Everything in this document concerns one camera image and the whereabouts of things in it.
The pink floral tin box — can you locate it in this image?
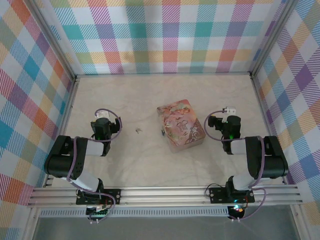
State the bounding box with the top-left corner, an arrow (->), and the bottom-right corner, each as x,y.
156,98 -> 207,154

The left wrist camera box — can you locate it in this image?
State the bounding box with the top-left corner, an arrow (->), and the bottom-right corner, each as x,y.
111,117 -> 123,134

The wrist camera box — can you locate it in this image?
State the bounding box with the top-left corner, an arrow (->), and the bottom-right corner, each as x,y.
208,115 -> 224,132
111,117 -> 123,134

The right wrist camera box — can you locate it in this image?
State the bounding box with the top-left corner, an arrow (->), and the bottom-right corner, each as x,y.
208,115 -> 224,132

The aluminium frame rail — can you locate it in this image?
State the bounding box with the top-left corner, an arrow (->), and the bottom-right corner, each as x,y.
43,77 -> 81,188
249,74 -> 288,186
74,71 -> 253,77

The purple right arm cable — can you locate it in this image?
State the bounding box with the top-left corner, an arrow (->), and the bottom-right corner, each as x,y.
204,111 -> 267,222

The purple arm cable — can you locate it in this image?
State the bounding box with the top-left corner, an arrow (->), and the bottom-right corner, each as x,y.
204,111 -> 267,222
66,107 -> 123,224

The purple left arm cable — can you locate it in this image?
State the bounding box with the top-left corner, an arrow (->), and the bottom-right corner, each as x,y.
66,107 -> 123,224

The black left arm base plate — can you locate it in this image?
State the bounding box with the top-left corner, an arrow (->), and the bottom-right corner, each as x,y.
75,188 -> 122,205

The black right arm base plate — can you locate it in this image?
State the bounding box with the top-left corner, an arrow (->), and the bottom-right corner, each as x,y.
208,186 -> 256,204

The aluminium mounting rail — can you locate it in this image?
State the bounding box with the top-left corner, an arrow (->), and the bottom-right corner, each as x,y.
26,184 -> 303,207

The aluminium frame post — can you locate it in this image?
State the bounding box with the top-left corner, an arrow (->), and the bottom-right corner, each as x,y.
249,0 -> 300,80
26,0 -> 78,82

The white slotted cable duct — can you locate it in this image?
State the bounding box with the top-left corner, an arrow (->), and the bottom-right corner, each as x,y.
39,208 -> 230,218

